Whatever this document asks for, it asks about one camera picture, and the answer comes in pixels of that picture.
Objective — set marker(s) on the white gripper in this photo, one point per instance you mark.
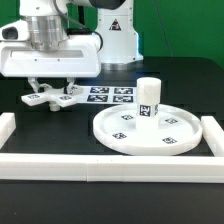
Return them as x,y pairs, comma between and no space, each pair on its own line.
41,48

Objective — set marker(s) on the white cross-shaped table base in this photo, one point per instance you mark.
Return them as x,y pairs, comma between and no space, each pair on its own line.
55,97

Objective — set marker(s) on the white round table top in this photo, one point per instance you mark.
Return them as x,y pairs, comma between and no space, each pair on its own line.
171,131

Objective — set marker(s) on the sheet of fiducial markers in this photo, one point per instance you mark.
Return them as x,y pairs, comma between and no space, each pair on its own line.
105,94

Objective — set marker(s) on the white left fence rail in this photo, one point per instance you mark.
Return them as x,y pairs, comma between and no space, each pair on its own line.
7,127

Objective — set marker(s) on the white fence rail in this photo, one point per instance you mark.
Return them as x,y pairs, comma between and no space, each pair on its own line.
213,135
118,168
7,127

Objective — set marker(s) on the white front fence rail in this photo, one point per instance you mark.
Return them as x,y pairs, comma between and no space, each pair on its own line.
118,168

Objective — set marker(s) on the white right fence rail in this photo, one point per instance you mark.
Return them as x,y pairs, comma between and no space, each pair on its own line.
213,135

